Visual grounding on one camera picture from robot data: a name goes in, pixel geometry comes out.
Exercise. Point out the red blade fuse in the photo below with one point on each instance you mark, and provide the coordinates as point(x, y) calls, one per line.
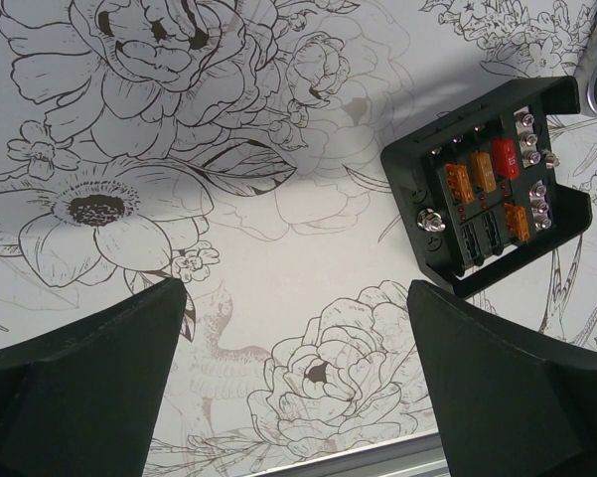
point(505, 158)

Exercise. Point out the floral table mat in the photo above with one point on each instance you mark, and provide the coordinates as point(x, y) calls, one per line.
point(235, 145)

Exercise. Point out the black fuse box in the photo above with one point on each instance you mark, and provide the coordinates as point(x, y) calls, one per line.
point(468, 226)

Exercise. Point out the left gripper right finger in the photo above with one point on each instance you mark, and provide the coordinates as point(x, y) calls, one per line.
point(507, 400)

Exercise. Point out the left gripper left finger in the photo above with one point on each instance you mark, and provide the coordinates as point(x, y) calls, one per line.
point(83, 400)

